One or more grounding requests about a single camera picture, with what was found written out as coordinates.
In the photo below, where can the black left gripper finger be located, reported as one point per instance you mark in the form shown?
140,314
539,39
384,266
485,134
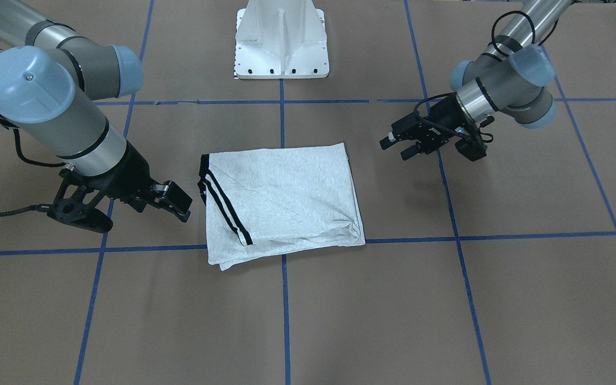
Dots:
425,148
391,139

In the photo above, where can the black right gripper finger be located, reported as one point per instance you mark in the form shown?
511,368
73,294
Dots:
169,195
178,206

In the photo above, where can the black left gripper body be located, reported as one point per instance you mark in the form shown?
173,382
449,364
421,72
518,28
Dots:
443,118

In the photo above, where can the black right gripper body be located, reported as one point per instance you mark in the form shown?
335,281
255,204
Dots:
130,176

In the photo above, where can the grey t-shirt with cartoon print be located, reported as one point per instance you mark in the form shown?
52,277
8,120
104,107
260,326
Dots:
270,202

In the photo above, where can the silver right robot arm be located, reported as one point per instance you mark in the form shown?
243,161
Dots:
50,78

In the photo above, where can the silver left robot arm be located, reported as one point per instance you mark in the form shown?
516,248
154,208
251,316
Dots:
510,77

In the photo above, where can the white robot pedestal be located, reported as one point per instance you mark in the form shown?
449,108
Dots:
281,40

